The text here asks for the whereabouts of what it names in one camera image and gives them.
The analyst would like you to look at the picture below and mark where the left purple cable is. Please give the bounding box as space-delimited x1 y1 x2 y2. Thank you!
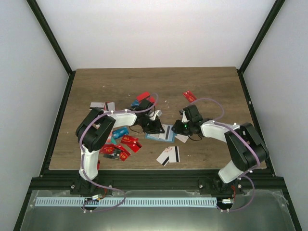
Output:
79 93 159 214

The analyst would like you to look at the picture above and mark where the light blue slotted rail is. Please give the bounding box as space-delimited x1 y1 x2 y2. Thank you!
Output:
35 197 217 208

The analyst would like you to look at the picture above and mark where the white striped sunset card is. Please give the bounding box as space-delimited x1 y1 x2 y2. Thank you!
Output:
165 125 171 140

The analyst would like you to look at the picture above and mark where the red VIP card left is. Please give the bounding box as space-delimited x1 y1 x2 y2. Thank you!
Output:
99 144 115 155

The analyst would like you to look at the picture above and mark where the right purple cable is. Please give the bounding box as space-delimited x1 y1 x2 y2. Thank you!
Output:
185 97 262 214

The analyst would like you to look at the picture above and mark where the white card vertical stripe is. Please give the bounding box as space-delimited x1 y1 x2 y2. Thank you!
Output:
104 102 116 111

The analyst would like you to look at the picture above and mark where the red card far right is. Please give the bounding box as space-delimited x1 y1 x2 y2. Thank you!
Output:
182 90 197 103

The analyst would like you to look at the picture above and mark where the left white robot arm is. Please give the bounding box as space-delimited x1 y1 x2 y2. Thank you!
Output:
76 99 165 194

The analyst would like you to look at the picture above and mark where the black frame post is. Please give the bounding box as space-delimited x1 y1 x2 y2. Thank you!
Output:
239 0 286 73
26 0 73 75

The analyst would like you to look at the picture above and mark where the black frame post left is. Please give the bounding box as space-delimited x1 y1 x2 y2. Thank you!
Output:
26 0 73 75

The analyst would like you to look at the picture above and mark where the white VIP sunset card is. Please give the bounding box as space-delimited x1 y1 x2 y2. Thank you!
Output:
175 134 189 143

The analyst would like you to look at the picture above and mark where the white card black stripe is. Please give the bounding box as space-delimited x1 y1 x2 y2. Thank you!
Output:
90 102 105 109

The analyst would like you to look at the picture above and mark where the teal card holder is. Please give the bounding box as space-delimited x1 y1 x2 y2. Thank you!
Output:
145 124 175 142

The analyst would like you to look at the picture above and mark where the red vip card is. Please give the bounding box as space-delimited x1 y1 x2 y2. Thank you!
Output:
99 144 115 155
114 144 131 161

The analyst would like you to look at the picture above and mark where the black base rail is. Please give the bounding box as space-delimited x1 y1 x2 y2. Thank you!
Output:
31 168 286 193

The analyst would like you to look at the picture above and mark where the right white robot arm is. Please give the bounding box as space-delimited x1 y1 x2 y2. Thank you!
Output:
172 104 269 194

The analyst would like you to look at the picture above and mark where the purple cable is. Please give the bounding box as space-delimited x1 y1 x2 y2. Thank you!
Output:
79 93 159 214
185 97 262 214

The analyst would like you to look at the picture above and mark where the black frame post right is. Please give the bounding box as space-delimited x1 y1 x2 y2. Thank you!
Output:
239 0 286 73

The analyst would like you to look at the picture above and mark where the red card white logo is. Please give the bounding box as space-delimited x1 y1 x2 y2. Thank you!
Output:
121 135 142 153

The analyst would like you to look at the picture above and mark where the blue VIP card lower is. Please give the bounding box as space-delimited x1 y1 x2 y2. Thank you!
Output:
112 127 129 140

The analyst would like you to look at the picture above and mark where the blue vip card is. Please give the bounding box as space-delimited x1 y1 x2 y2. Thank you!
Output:
131 100 140 107
112 127 129 140

